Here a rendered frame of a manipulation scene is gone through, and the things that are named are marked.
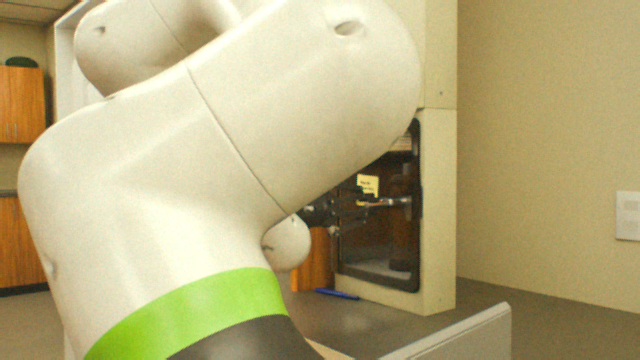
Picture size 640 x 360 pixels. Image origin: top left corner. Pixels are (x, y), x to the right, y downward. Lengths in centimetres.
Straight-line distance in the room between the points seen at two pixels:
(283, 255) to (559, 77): 93
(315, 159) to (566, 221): 128
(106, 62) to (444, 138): 82
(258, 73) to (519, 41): 138
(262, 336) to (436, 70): 106
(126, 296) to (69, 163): 10
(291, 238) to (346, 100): 64
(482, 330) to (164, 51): 54
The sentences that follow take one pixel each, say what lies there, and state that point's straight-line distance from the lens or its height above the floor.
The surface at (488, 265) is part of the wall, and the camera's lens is 174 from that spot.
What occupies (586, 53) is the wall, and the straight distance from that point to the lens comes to 158.
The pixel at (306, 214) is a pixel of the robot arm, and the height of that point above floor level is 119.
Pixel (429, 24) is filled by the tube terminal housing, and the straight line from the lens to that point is 132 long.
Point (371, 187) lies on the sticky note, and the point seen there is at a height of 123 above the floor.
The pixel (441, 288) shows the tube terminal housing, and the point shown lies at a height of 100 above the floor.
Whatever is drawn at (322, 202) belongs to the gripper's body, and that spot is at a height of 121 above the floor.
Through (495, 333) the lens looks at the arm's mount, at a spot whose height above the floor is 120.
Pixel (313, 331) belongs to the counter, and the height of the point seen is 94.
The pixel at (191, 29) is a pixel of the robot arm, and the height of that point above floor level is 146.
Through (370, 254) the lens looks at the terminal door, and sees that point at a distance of 141.
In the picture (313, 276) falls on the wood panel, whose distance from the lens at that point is 157.
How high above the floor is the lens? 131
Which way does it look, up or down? 3 degrees down
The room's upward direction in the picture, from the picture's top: straight up
